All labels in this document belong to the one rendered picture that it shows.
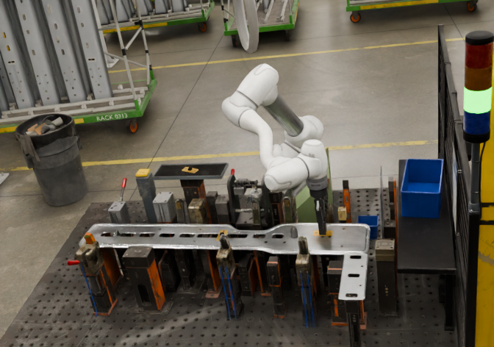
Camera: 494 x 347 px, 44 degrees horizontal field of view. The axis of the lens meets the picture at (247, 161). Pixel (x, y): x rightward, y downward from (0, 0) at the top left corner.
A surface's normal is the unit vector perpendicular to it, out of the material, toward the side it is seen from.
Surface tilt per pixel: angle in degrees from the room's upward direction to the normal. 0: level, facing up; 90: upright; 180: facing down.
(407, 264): 0
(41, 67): 86
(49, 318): 0
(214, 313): 0
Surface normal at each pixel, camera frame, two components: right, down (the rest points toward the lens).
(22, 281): -0.15, -0.88
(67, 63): -0.02, 0.42
